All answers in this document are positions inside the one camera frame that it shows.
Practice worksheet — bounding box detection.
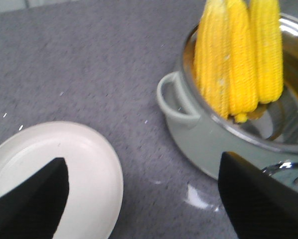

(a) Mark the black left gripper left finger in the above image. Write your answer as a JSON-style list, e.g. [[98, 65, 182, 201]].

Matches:
[[0, 158, 69, 239]]

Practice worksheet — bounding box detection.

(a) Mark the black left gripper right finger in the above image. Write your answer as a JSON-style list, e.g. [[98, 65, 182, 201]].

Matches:
[[218, 152, 298, 239]]

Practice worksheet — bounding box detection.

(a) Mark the white round plate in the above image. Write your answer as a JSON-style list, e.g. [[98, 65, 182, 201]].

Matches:
[[0, 121, 124, 239]]

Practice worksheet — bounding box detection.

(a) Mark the yellow corn cob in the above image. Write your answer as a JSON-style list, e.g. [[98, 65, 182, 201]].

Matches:
[[250, 0, 284, 104], [194, 0, 229, 119], [226, 0, 258, 123]]

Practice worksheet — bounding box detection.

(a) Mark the green electric cooking pot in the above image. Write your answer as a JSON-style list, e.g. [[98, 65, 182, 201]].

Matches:
[[156, 13, 298, 190]]

